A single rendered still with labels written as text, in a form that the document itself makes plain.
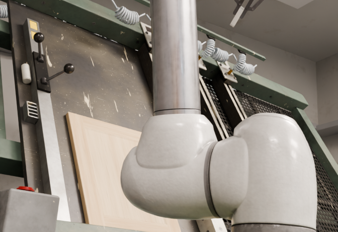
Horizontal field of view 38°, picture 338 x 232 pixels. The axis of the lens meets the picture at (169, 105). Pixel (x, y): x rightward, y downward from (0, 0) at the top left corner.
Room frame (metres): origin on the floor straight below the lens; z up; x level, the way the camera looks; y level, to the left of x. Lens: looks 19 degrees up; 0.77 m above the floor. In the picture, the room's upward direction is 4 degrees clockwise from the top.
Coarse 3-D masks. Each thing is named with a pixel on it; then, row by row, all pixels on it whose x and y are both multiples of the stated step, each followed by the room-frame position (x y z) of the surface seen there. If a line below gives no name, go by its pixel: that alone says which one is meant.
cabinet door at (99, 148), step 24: (72, 120) 1.69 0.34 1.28; (96, 120) 1.77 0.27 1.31; (72, 144) 1.65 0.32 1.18; (96, 144) 1.71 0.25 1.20; (120, 144) 1.79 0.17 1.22; (96, 168) 1.66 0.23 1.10; (120, 168) 1.73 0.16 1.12; (96, 192) 1.60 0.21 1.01; (120, 192) 1.67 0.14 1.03; (96, 216) 1.55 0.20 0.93; (120, 216) 1.62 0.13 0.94; (144, 216) 1.69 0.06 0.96
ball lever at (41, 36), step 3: (36, 33) 1.59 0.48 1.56; (39, 33) 1.59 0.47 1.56; (33, 36) 1.60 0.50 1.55; (36, 36) 1.58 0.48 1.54; (39, 36) 1.59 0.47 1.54; (42, 36) 1.59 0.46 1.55; (36, 39) 1.59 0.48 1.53; (39, 39) 1.59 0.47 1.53; (42, 39) 1.60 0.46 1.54; (39, 42) 1.60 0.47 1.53; (39, 45) 1.63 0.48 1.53; (39, 48) 1.64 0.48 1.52; (39, 51) 1.65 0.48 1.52; (39, 54) 1.67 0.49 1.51; (39, 57) 1.68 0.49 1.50; (42, 57) 1.69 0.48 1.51; (39, 60) 1.68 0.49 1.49; (42, 60) 1.69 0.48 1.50
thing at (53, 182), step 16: (32, 48) 1.72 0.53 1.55; (32, 64) 1.68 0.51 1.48; (32, 80) 1.67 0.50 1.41; (32, 96) 1.65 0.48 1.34; (48, 96) 1.64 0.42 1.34; (48, 112) 1.61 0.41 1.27; (48, 128) 1.57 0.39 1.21; (48, 144) 1.54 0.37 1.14; (48, 160) 1.51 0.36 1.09; (48, 176) 1.48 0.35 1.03; (48, 192) 1.47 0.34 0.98; (64, 192) 1.49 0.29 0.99; (64, 208) 1.46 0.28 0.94
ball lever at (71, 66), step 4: (68, 64) 1.60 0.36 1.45; (72, 64) 1.61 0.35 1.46; (64, 68) 1.61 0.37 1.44; (68, 68) 1.60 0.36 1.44; (72, 68) 1.61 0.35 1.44; (60, 72) 1.62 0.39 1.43; (68, 72) 1.61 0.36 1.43; (72, 72) 1.63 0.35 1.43; (52, 76) 1.63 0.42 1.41; (56, 76) 1.64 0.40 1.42; (44, 80) 1.64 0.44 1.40; (48, 80) 1.64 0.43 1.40; (44, 84) 1.64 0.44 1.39
